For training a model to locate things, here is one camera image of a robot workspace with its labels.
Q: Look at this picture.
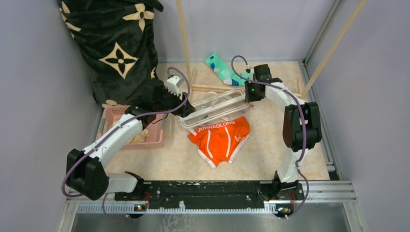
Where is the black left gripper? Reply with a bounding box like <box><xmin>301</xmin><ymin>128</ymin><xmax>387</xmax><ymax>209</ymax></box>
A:
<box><xmin>154</xmin><ymin>86</ymin><xmax>196</xmax><ymax>118</ymax></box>

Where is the white multi-clip hanger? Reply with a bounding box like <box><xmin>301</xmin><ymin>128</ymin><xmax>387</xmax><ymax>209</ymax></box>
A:
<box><xmin>178</xmin><ymin>88</ymin><xmax>250</xmax><ymax>130</ymax></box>

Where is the white corner clothes peg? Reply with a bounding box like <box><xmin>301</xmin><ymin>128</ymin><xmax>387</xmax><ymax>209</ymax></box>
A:
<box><xmin>189</xmin><ymin>128</ymin><xmax>197</xmax><ymax>135</ymax></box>

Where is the orange underwear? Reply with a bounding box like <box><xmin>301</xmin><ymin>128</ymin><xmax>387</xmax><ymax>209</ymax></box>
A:
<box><xmin>188</xmin><ymin>116</ymin><xmax>250</xmax><ymax>169</ymax></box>

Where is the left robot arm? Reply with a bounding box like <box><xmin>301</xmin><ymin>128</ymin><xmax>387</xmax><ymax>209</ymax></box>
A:
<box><xmin>61</xmin><ymin>76</ymin><xmax>195</xmax><ymax>201</ymax></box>

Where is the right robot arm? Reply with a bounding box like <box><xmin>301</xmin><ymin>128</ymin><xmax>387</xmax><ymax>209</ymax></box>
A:
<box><xmin>245</xmin><ymin>64</ymin><xmax>322</xmax><ymax>199</ymax></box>

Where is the green blue patterned sock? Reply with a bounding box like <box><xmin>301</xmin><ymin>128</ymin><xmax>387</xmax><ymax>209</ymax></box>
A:
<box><xmin>204</xmin><ymin>54</ymin><xmax>245</xmax><ymax>86</ymax></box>

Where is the pink plastic basket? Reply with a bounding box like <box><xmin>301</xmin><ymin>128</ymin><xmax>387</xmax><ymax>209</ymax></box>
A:
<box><xmin>96</xmin><ymin>105</ymin><xmax>164</xmax><ymax>150</ymax></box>

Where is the beige cloth in basket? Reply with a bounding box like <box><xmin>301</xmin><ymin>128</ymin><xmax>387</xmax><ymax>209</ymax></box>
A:
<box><xmin>128</xmin><ymin>129</ymin><xmax>150</xmax><ymax>144</ymax></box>

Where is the black floral blanket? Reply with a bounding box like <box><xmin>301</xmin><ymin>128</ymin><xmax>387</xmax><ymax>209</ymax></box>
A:
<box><xmin>58</xmin><ymin>0</ymin><xmax>164</xmax><ymax>108</ymax></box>

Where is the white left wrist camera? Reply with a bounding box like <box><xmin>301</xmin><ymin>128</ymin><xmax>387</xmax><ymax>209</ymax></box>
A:
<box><xmin>166</xmin><ymin>75</ymin><xmax>185</xmax><ymax>96</ymax></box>

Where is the wooden drying rack frame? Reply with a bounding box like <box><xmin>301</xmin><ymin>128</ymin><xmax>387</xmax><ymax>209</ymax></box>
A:
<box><xmin>174</xmin><ymin>0</ymin><xmax>369</xmax><ymax>110</ymax></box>

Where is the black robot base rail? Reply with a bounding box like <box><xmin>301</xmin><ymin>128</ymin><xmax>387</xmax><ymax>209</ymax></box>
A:
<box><xmin>115</xmin><ymin>181</ymin><xmax>305</xmax><ymax>210</ymax></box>

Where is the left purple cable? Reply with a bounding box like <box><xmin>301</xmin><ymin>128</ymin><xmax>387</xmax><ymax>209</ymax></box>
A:
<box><xmin>60</xmin><ymin>66</ymin><xmax>191</xmax><ymax>222</ymax></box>

